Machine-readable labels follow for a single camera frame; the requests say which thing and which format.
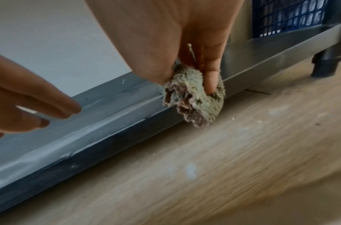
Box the person's left hand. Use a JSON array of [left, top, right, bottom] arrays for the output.
[[0, 51, 83, 140]]

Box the dark metal shelf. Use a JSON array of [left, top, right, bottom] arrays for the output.
[[0, 0, 341, 217]]

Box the person's right hand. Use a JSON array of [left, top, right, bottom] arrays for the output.
[[84, 0, 246, 94]]

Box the green and pink cleaning cloth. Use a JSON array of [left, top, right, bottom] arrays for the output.
[[161, 63, 226, 129]]

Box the blue plastic crate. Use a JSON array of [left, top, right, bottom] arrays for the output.
[[252, 0, 328, 38]]

